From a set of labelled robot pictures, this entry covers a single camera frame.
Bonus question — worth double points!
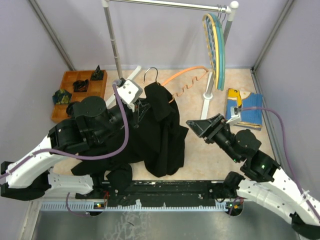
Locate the green floral folded cloth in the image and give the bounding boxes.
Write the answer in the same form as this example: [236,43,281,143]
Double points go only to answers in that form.
[52,89,72,105]

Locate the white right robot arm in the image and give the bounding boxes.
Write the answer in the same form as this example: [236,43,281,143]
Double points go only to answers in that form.
[186,114,320,240]

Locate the dark green pointed cloth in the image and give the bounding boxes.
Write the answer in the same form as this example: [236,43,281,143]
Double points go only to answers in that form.
[90,65,104,81]

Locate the yellow hanger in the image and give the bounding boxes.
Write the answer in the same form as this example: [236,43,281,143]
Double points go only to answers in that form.
[202,13,220,90]

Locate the dark orange patterned cloth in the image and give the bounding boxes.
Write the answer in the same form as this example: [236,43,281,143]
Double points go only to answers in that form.
[72,79,89,93]

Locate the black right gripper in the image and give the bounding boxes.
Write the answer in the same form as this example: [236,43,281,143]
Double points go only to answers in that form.
[185,113,241,163]

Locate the black button-up shirt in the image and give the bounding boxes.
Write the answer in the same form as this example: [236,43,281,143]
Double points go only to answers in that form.
[71,156,133,199]

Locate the blue yellow folded shirt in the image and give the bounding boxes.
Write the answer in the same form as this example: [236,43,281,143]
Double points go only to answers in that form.
[225,88,263,131]

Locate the black t-shirt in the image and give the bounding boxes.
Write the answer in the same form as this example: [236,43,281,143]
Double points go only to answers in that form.
[107,83,190,178]

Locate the white clothes rack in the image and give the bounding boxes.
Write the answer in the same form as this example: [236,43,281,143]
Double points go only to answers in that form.
[101,0,240,121]

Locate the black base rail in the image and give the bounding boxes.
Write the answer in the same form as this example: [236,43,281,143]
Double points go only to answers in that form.
[102,180,237,208]

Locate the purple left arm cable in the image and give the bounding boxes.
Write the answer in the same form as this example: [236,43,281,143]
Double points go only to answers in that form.
[0,79,130,218]

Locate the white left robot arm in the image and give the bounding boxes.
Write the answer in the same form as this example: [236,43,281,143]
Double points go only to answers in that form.
[0,96,151,201]

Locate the orange hanger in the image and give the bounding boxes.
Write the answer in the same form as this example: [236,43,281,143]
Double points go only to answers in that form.
[142,65,210,105]

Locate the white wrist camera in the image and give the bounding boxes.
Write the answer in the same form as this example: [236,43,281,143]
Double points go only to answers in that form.
[226,106,242,126]
[117,80,143,112]

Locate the rolled black tie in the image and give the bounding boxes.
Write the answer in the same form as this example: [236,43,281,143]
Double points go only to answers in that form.
[66,101,81,118]

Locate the wooden compartment tray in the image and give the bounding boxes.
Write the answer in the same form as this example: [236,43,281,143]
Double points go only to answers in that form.
[51,70,108,123]

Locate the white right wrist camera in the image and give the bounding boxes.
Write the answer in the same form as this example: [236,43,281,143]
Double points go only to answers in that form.
[226,106,242,126]

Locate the green hanger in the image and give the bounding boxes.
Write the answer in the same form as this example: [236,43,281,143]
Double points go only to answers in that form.
[213,15,226,91]

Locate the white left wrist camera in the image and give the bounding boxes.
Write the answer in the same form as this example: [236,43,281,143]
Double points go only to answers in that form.
[117,80,143,112]

